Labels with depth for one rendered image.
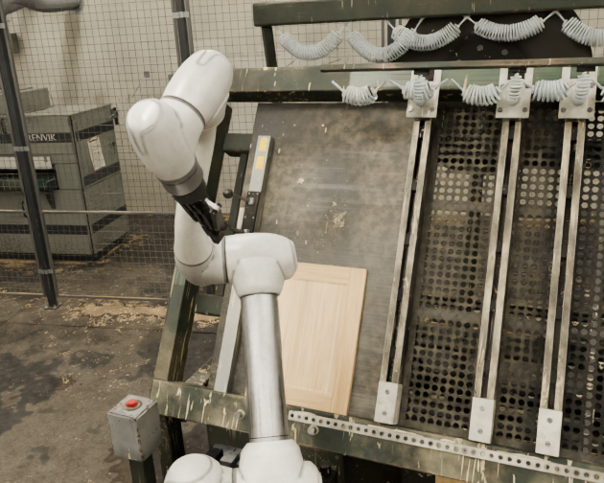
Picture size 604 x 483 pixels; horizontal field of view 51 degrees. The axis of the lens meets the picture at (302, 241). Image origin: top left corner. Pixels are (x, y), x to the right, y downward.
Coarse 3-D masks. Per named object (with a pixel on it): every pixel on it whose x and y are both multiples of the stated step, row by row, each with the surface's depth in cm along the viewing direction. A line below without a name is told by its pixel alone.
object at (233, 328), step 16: (272, 144) 238; (256, 160) 235; (256, 176) 234; (256, 224) 230; (240, 304) 225; (240, 320) 225; (224, 336) 224; (240, 336) 226; (224, 352) 223; (224, 368) 221; (224, 384) 220
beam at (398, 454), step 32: (160, 384) 228; (192, 384) 230; (192, 416) 221; (224, 416) 216; (288, 416) 208; (320, 416) 204; (352, 416) 205; (352, 448) 199; (384, 448) 195; (416, 448) 192; (512, 448) 183; (480, 480) 184; (512, 480) 181; (544, 480) 178; (576, 480) 175
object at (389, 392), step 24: (432, 120) 213; (408, 168) 210; (408, 192) 208; (408, 216) 208; (408, 240) 205; (408, 264) 203; (408, 288) 201; (408, 312) 202; (384, 360) 199; (384, 384) 197; (384, 408) 195
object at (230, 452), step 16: (208, 432) 219; (224, 432) 216; (240, 432) 213; (224, 448) 215; (240, 448) 215; (304, 448) 204; (320, 448) 202; (224, 464) 206; (320, 464) 198; (336, 464) 201; (336, 480) 200
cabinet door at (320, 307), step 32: (288, 288) 222; (320, 288) 218; (352, 288) 213; (288, 320) 219; (320, 320) 215; (352, 320) 211; (288, 352) 217; (320, 352) 213; (352, 352) 209; (288, 384) 214; (320, 384) 210
